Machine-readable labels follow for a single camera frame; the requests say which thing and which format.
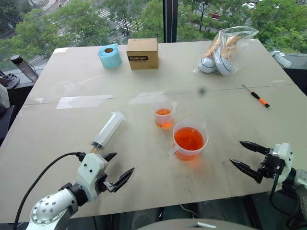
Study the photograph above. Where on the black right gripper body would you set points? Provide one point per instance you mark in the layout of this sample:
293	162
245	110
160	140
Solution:
269	165

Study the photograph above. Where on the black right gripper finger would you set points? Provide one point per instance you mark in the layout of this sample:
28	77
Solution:
247	169
254	146

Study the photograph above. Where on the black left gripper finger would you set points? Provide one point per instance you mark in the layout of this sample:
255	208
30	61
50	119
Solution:
109	157
123	179

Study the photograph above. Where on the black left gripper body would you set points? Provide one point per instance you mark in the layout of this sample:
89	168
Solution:
105	184

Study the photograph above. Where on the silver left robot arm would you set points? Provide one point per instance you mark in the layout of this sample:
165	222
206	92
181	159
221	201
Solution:
51	207

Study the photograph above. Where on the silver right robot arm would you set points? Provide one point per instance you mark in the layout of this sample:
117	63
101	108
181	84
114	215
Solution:
299	182

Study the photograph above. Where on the large clear plastic syringe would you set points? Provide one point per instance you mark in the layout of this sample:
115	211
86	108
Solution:
109	129

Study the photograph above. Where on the large beaker orange liquid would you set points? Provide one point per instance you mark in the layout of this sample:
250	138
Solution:
189	143

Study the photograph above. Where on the small beaker orange liquid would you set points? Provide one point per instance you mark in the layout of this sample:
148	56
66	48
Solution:
164	117

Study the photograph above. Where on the packaged clear syringe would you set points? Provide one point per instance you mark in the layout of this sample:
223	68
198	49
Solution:
283	58

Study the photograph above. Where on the dark water bottle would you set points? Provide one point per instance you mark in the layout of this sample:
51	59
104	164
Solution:
24	68

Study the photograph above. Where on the clear tape strip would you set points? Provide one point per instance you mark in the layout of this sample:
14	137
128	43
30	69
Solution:
146	97

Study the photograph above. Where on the grey robot torso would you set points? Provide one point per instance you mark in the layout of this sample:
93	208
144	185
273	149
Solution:
196	225

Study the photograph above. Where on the black side table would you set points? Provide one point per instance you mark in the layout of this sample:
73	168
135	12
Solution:
297	72

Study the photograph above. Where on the white round striped bowl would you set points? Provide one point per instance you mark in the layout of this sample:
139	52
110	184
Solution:
223	63
207	65

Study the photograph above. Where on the light blue paper roll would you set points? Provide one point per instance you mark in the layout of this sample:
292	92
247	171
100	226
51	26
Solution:
110	57

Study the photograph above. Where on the clear plastic zip bag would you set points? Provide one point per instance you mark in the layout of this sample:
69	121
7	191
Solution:
236	45

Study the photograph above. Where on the brown cardboard box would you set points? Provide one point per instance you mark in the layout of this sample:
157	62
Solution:
142	54

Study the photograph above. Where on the black chair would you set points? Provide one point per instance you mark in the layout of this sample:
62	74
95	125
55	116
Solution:
4	122

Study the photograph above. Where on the black side counter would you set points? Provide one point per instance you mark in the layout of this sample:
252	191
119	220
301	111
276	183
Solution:
19	88

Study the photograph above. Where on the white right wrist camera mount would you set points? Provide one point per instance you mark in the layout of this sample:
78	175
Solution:
285	155

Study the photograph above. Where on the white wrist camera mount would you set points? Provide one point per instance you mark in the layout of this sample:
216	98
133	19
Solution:
92	167
285	155

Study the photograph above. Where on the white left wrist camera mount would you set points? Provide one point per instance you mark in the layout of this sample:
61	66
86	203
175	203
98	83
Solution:
92	167

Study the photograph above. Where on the dark window frame post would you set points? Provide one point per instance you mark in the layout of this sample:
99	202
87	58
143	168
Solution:
170	19

